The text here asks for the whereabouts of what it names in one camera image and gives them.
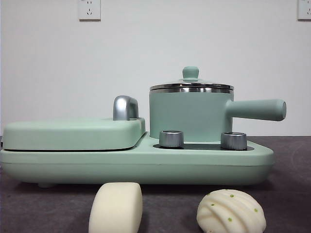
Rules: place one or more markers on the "glass pot lid green knob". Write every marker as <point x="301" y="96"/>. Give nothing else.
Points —
<point x="190" y="72"/>

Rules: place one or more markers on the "dark grey table mat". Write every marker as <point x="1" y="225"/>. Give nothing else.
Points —
<point x="48" y="213"/>

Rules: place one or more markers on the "smooth white steamed bun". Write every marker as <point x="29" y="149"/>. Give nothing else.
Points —
<point x="114" y="208"/>

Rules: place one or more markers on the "silver control knob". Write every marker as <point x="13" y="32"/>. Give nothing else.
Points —
<point x="171" y="139"/>
<point x="233" y="140"/>

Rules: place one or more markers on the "pleated white bun green specks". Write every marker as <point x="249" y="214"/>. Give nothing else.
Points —
<point x="228" y="213"/>

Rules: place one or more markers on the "white wall socket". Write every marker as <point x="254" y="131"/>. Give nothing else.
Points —
<point x="305" y="11"/>
<point x="90" y="11"/>

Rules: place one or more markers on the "mint green grill cover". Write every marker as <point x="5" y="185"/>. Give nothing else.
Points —
<point x="73" y="133"/>

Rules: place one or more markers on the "mint green breakfast machine base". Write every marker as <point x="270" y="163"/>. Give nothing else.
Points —
<point x="145" y="167"/>

